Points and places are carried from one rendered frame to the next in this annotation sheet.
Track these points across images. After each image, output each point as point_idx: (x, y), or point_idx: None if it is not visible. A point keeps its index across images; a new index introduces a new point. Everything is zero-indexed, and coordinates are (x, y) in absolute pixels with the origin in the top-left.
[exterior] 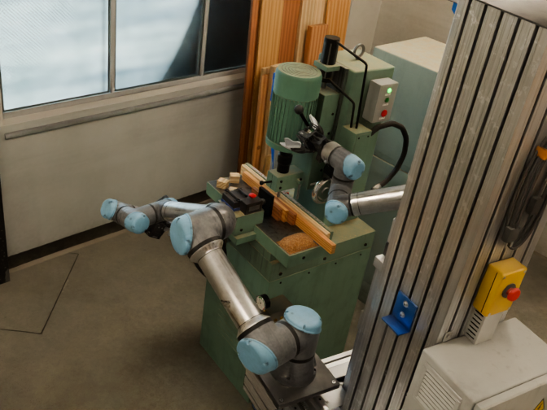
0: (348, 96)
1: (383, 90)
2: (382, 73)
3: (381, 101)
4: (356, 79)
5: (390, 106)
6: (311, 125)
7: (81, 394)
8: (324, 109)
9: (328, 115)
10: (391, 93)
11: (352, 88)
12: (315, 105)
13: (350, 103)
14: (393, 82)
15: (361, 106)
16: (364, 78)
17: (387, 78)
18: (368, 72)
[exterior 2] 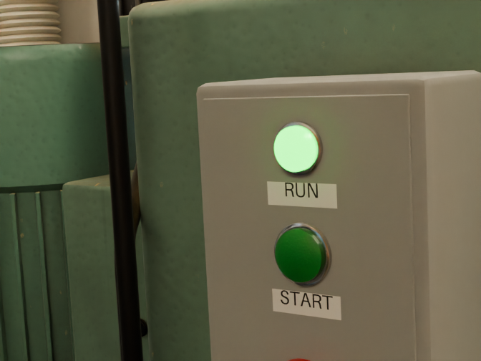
0: (133, 197)
1: (235, 143)
2: (400, 29)
3: (243, 253)
4: (140, 63)
5: (381, 344)
6: (24, 357)
7: None
8: (79, 276)
9: (117, 331)
10: (340, 187)
11: (135, 134)
12: (13, 230)
13: (149, 256)
14: (371, 76)
15: (121, 274)
16: (99, 31)
17: (439, 71)
18: (233, 14)
